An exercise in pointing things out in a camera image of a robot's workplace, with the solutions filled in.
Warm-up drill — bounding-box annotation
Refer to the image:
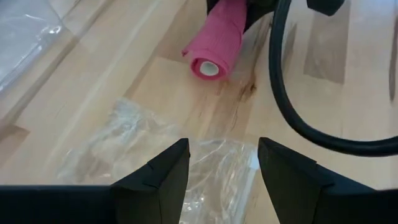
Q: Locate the thick black cable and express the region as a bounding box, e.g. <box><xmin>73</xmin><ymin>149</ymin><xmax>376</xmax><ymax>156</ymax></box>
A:
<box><xmin>267</xmin><ymin>0</ymin><xmax>398</xmax><ymax>157</ymax></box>

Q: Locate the clear plastic storage bin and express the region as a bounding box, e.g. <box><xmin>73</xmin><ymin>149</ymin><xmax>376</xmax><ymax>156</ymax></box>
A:
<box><xmin>0</xmin><ymin>0</ymin><xmax>65</xmax><ymax>91</ymax></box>

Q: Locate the pink elastic bandage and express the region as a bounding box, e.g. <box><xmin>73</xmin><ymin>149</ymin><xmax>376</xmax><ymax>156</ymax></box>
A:
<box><xmin>182</xmin><ymin>0</ymin><xmax>248</xmax><ymax>82</ymax></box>

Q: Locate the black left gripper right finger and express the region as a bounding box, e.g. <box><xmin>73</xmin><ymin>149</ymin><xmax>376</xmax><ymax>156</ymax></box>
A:
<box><xmin>257</xmin><ymin>137</ymin><xmax>398</xmax><ymax>224</ymax></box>

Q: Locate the clear plastic bag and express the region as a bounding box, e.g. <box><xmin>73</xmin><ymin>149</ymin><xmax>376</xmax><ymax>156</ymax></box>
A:
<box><xmin>55</xmin><ymin>98</ymin><xmax>261</xmax><ymax>224</ymax></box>

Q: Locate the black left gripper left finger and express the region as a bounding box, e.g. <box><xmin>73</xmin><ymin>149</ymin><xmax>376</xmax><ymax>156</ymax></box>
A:
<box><xmin>0</xmin><ymin>138</ymin><xmax>191</xmax><ymax>224</ymax></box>

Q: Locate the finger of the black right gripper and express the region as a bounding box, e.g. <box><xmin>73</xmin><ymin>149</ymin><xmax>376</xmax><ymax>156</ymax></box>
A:
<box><xmin>206</xmin><ymin>0</ymin><xmax>223</xmax><ymax>14</ymax></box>
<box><xmin>242</xmin><ymin>0</ymin><xmax>279</xmax><ymax>32</ymax></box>

